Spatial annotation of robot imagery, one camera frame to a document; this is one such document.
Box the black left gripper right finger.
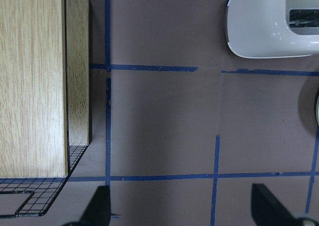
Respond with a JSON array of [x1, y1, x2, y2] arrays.
[[251, 183, 295, 226]]

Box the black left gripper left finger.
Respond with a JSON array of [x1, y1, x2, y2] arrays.
[[79, 186, 111, 226]]

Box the white toaster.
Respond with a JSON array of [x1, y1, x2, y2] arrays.
[[225, 0, 319, 59]]

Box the light green plate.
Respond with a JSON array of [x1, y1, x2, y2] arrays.
[[315, 91, 319, 126]]

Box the wooden shelf block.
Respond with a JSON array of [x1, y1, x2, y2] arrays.
[[0, 0, 90, 178]]

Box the black wire basket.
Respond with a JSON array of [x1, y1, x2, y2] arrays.
[[0, 0, 92, 219]]

